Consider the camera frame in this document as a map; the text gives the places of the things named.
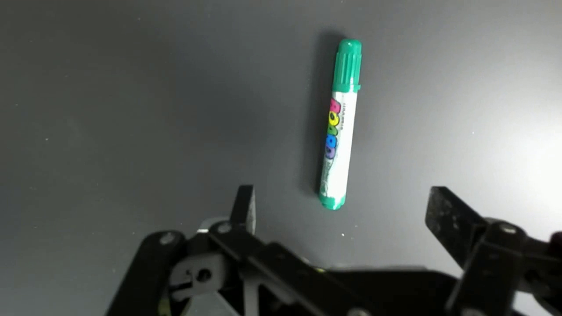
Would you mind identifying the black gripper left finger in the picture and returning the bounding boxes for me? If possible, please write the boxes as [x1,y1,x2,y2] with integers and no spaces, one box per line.
[107,185,375,316]

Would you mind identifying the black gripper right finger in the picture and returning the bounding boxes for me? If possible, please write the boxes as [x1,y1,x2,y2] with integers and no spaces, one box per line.
[423,185,562,316]

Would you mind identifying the green white marker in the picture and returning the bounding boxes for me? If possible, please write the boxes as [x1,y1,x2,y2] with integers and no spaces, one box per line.
[316,38,365,213]

